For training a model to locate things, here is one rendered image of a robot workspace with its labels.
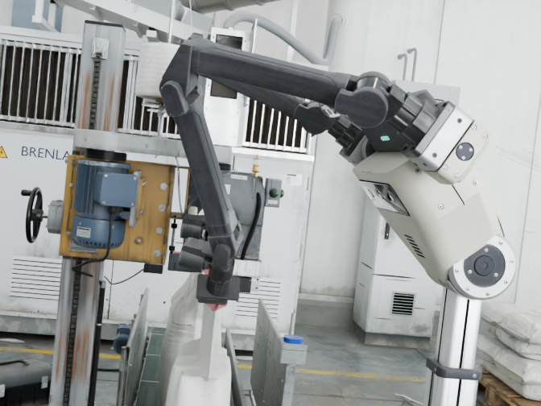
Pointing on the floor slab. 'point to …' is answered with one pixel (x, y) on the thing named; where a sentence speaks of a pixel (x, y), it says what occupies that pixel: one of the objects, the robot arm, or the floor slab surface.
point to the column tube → (83, 360)
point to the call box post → (288, 384)
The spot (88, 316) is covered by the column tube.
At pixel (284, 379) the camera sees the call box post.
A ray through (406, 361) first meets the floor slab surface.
